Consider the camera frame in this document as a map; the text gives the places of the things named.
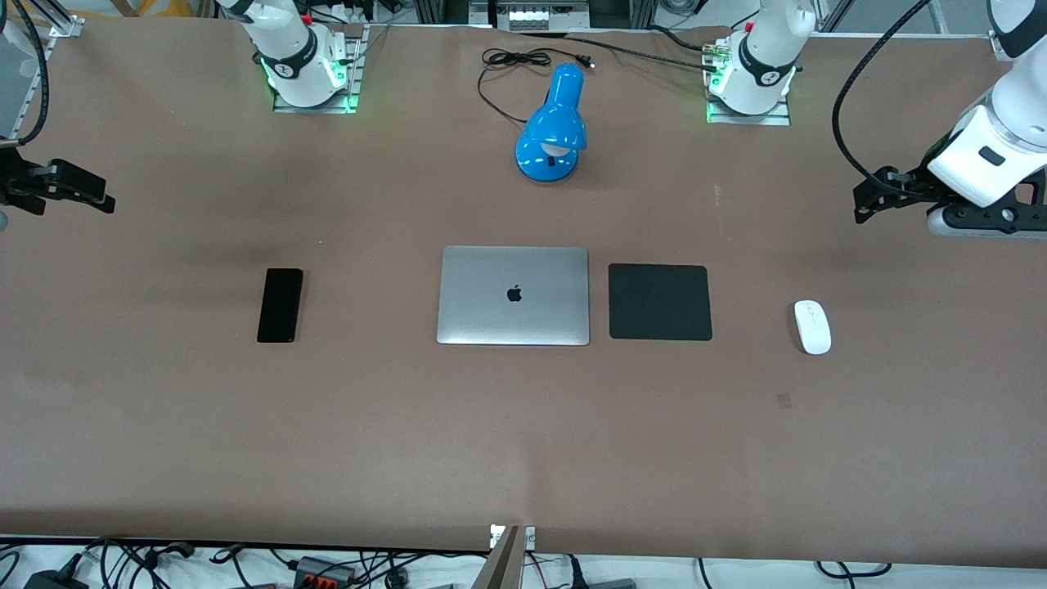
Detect white power strip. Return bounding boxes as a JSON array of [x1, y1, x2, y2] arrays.
[[507, 0, 591, 32]]

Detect aluminium frame rail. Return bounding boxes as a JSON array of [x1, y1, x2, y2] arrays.
[[0, 15, 85, 140]]

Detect black lamp power cord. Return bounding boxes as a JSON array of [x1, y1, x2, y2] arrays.
[[477, 47, 596, 125]]

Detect thin black looped cable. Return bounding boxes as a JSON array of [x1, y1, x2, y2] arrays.
[[816, 560, 894, 580]]

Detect white computer mouse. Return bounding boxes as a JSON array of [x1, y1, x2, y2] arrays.
[[793, 299, 833, 356]]

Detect grey connector block orange levers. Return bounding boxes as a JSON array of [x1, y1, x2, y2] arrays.
[[293, 555, 362, 587]]

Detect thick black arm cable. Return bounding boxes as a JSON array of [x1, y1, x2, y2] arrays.
[[831, 0, 935, 186], [0, 0, 50, 148]]

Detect silver closed laptop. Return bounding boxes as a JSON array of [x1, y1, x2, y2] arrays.
[[436, 245, 591, 347]]

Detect black mouse pad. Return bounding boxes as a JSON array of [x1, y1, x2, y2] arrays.
[[608, 263, 713, 342]]

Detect black cable to arm base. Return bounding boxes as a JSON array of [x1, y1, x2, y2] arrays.
[[520, 28, 721, 74]]

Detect black power adapter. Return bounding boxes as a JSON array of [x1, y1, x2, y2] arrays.
[[23, 568, 89, 589]]

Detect black power plug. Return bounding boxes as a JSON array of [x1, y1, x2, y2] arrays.
[[564, 556, 639, 589]]

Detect aluminium frame post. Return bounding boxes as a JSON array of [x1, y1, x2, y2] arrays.
[[488, 524, 537, 589]]

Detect black smartphone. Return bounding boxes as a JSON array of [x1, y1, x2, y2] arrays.
[[256, 268, 304, 344]]

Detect blue desk lamp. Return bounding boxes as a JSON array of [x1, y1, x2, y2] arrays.
[[515, 63, 588, 183]]

